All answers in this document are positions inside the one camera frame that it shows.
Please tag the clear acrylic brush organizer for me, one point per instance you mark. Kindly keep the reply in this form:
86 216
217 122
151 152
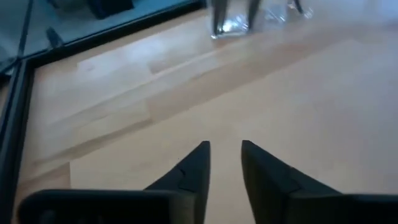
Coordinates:
270 18

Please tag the thin black makeup brush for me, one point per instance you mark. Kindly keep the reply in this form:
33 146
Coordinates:
219 18
298 6

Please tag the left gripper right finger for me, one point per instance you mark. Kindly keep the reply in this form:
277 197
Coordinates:
295 202

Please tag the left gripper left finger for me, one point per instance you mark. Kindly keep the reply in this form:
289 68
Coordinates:
155 205

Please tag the large black makeup brush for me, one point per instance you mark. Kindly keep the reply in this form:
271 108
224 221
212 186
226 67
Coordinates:
253 15

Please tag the black aluminium table frame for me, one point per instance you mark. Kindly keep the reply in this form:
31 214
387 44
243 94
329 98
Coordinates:
109 35

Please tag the dark floor object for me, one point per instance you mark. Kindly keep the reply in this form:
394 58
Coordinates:
109 7

